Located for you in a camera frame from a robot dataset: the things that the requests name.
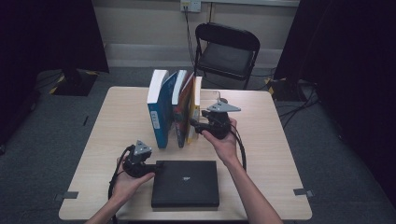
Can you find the person's right hand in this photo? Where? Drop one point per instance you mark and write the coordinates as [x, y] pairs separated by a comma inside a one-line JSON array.
[[225, 147]]

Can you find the black book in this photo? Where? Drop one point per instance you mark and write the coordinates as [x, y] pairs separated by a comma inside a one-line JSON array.
[[185, 183]]

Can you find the grey tape strip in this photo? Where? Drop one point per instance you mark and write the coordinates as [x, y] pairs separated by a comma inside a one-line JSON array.
[[69, 195], [303, 192]]

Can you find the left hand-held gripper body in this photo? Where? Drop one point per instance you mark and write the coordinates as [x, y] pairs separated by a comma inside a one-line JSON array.
[[137, 165]]

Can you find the black stand base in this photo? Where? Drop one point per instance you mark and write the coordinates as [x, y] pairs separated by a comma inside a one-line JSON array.
[[74, 83], [281, 90]]

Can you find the black folding chair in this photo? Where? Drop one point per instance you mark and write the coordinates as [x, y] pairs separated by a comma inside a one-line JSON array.
[[225, 57]]

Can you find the black round table grommet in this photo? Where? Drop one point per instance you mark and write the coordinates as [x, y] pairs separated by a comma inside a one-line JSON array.
[[224, 100]]

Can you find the black curtain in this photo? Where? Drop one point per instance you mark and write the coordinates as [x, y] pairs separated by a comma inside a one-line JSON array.
[[46, 34], [351, 62]]

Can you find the person's left hand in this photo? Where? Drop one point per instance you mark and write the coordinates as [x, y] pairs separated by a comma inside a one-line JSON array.
[[127, 186]]

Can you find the blue book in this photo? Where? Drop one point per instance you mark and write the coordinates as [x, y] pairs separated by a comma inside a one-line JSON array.
[[160, 124]]

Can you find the white wall outlet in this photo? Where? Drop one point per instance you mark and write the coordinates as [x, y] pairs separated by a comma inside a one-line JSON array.
[[190, 5]]

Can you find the clear acrylic book rack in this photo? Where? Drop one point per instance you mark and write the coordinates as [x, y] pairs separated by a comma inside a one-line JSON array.
[[216, 93]]

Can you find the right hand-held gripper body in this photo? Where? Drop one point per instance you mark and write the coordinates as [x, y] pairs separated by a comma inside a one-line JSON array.
[[218, 124]]

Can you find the yellow book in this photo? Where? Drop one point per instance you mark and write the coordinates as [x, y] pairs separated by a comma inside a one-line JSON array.
[[195, 102]]

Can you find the black pen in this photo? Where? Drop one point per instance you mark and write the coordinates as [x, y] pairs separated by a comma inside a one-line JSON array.
[[85, 120]]

